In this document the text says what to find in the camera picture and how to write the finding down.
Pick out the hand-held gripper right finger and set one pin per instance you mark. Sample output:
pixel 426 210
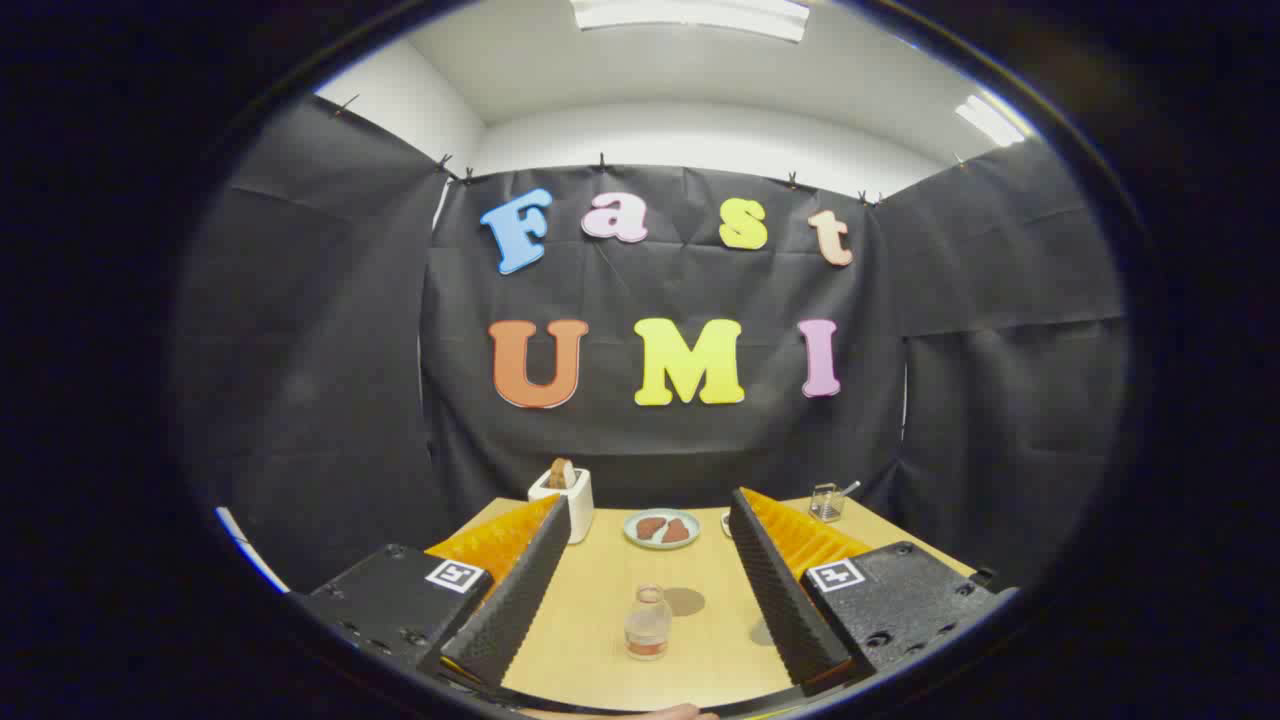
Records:
pixel 785 600

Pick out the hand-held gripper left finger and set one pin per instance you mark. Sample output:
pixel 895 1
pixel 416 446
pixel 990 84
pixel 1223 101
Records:
pixel 515 600

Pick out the round brown coaster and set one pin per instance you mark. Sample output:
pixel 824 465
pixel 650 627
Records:
pixel 688 602

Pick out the clear juice bottle red label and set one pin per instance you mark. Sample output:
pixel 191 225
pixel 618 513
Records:
pixel 648 630

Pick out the wooden table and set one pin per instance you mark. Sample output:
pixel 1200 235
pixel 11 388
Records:
pixel 600 620

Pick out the white toaster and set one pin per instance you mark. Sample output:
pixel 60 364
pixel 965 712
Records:
pixel 578 505

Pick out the brown meat piece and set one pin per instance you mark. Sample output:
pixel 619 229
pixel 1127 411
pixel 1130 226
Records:
pixel 650 527
pixel 677 532

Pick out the bread slice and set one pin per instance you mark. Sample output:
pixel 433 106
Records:
pixel 561 473

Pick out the pale green plate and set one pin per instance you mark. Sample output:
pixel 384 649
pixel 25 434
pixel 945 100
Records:
pixel 640 540

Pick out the small ceiling light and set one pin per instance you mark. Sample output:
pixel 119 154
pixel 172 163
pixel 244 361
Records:
pixel 990 122

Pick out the large ceiling light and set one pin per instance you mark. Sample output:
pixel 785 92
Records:
pixel 690 15

